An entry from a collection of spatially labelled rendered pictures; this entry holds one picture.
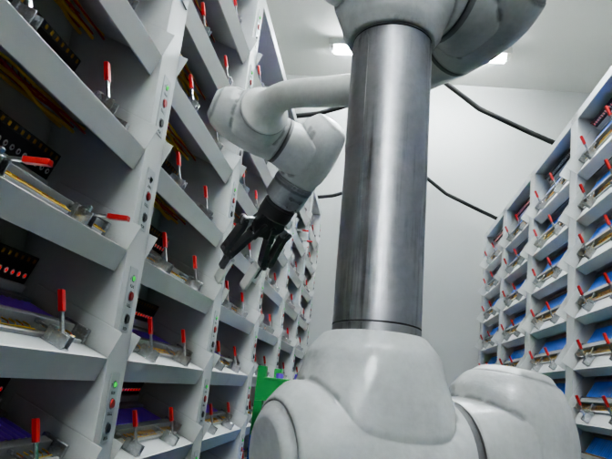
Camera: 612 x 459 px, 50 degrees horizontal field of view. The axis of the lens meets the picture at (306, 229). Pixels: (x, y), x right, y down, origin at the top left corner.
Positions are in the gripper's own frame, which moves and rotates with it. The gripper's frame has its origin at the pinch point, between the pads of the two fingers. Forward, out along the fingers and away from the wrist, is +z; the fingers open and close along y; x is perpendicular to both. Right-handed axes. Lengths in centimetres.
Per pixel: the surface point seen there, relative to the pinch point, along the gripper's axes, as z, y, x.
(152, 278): 5.2, -19.6, -2.5
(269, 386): 18.8, 15.7, -14.0
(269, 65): -31, 47, 122
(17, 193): -20, -60, -33
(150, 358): 21.2, -13.1, -8.3
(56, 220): -14, -52, -27
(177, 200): -6.4, -14.9, 14.3
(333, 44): -45, 174, 290
